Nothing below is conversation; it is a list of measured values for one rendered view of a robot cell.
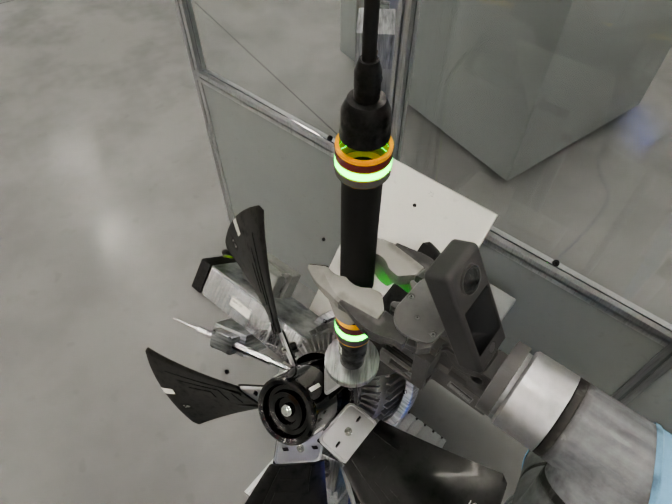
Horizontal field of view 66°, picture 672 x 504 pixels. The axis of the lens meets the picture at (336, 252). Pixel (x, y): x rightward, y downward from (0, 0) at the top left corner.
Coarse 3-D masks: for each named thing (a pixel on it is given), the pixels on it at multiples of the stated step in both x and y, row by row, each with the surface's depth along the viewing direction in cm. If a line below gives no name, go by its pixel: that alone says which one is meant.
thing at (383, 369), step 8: (424, 248) 85; (432, 248) 84; (432, 256) 83; (392, 288) 88; (400, 288) 86; (384, 296) 89; (392, 296) 86; (400, 296) 85; (384, 304) 87; (376, 344) 82; (384, 344) 81; (392, 360) 79; (384, 368) 79; (400, 368) 77; (376, 376) 80
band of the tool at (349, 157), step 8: (336, 136) 38; (336, 144) 37; (392, 144) 37; (336, 152) 37; (344, 152) 40; (352, 152) 41; (360, 152) 41; (368, 152) 41; (376, 152) 41; (384, 152) 40; (336, 160) 38; (344, 160) 37; (352, 160) 36; (360, 160) 36; (368, 160) 36; (376, 160) 36; (384, 160) 37; (336, 168) 39; (344, 168) 37; (384, 168) 37; (344, 176) 38
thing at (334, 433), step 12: (348, 408) 91; (336, 420) 89; (348, 420) 89; (360, 420) 89; (372, 420) 89; (324, 432) 88; (336, 432) 88; (360, 432) 88; (324, 444) 87; (348, 444) 87; (336, 456) 86; (348, 456) 86
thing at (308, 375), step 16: (320, 352) 96; (304, 368) 90; (320, 368) 94; (272, 384) 87; (288, 384) 85; (304, 384) 85; (320, 384) 87; (272, 400) 88; (288, 400) 87; (304, 400) 84; (320, 400) 85; (336, 400) 89; (352, 400) 92; (272, 416) 88; (304, 416) 85; (320, 416) 85; (272, 432) 88; (288, 432) 87; (304, 432) 85
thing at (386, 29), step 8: (360, 8) 97; (384, 8) 97; (360, 16) 95; (384, 16) 95; (392, 16) 95; (360, 24) 93; (384, 24) 93; (392, 24) 93; (360, 32) 92; (384, 32) 92; (392, 32) 92; (360, 40) 93; (384, 40) 92; (392, 40) 92; (360, 48) 94; (384, 48) 94; (392, 48) 93; (384, 56) 95; (392, 56) 95; (384, 64) 96
